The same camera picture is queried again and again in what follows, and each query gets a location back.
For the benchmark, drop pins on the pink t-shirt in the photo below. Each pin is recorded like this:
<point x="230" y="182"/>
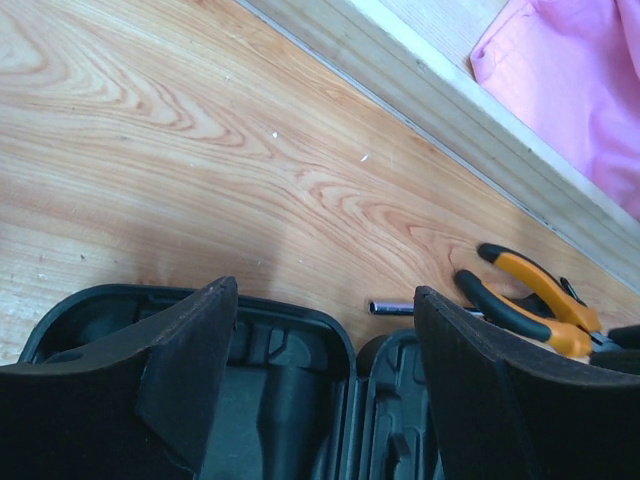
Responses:
<point x="569" y="70"/>

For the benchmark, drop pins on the black plastic tool case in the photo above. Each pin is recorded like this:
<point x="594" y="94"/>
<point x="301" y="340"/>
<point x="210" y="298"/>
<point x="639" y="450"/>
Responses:
<point x="296" y="401"/>

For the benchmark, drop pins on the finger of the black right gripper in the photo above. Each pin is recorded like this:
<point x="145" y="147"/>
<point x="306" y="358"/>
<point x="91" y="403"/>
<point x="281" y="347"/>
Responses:
<point x="621" y="352"/>

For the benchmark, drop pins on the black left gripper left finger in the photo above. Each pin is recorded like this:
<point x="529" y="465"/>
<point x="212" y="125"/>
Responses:
<point x="137" y="404"/>

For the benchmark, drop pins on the small silver socket bit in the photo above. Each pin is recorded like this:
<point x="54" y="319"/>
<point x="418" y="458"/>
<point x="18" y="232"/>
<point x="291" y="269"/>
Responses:
<point x="390" y="308"/>

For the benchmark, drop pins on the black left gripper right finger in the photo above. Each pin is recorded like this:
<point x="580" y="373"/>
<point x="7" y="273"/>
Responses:
<point x="503" y="408"/>

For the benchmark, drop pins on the orange black pliers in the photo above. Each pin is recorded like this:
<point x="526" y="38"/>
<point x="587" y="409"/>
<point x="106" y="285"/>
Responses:
<point x="552" y="314"/>

